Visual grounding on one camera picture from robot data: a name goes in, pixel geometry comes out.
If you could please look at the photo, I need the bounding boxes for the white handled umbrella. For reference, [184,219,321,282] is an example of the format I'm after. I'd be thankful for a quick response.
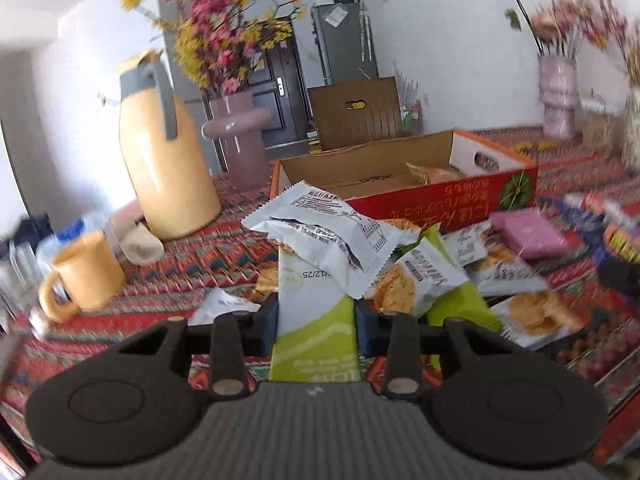
[357,7,374,61]

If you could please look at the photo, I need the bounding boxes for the yellow mug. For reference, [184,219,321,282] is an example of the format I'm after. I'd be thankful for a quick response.
[39,231,126,323]

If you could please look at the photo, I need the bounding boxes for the pale pink pack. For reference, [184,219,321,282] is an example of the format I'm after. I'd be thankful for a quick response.
[110,202,146,233]

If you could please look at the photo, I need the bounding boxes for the golden snack packet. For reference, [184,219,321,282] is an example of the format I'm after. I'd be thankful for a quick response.
[406,161,467,186]

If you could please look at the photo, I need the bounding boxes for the yellow and pink blossom branches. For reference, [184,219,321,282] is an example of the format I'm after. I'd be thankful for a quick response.
[119,0,353,96]

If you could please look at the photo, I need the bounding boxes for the beige vase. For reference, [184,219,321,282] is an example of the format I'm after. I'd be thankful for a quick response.
[621,85,640,171]

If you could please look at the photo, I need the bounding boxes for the white cracker packet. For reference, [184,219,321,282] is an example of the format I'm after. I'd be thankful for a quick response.
[500,290,598,352]
[254,265,281,306]
[467,240,548,297]
[442,220,496,268]
[372,237,470,317]

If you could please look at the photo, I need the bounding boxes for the orange cardboard box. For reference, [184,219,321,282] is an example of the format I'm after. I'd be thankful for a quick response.
[270,129,540,226]

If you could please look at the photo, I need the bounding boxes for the black bag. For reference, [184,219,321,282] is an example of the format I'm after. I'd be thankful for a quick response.
[0,215,53,256]

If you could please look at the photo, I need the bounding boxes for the clear glass cup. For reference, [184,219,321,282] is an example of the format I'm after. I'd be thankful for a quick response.
[0,245,41,311]

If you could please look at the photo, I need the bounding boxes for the dried pink roses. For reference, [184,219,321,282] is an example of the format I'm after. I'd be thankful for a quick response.
[480,0,640,58]

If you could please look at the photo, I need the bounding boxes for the pale dried grass bundle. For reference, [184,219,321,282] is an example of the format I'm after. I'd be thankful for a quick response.
[395,62,421,106]

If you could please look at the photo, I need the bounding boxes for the flat white snack packet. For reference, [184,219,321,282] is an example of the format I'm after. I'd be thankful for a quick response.
[187,287,262,327]

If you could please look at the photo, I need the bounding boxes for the pink snack packet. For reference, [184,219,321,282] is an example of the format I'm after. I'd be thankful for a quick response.
[490,210,571,259]

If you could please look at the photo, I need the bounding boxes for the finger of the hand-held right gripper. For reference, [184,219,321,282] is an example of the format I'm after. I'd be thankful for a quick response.
[597,257,640,293]

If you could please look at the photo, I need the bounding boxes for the glass jar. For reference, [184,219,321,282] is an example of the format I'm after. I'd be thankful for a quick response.
[580,97,626,151]

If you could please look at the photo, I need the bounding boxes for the grey refrigerator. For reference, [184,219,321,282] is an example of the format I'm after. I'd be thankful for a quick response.
[311,0,378,88]

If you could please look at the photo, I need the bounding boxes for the pink ring vase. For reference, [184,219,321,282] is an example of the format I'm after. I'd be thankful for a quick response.
[201,91,273,188]

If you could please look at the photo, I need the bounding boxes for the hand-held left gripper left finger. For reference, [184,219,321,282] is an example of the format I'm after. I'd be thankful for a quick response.
[115,292,279,402]

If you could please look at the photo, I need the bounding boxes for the red berry print packet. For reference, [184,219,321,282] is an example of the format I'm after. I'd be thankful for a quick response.
[552,317,640,383]

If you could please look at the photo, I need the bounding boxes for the colourful printed snack packet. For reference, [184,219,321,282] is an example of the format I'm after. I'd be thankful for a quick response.
[550,194,613,233]

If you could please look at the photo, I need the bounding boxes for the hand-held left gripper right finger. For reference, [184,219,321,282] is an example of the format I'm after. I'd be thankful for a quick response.
[355,305,521,402]

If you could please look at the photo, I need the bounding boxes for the green snack packet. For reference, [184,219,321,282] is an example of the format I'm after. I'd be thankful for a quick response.
[270,247,358,383]
[420,224,506,333]

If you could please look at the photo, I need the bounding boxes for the yellow thermos jug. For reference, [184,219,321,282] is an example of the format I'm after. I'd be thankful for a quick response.
[117,49,222,241]

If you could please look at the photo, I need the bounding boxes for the crumpled white tissue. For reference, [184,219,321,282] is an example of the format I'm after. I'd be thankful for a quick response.
[27,310,51,337]

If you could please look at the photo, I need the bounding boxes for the dark entrance door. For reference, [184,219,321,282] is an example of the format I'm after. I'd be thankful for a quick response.
[245,20,313,151]

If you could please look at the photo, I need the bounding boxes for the red orange snack packet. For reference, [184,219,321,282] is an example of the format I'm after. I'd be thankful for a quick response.
[602,224,640,264]

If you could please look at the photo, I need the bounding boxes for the large white snack packet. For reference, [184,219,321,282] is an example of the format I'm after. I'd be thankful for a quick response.
[241,181,401,301]

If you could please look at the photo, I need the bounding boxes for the blue white tissue pack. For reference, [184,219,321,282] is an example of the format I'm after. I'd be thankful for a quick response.
[37,215,108,261]

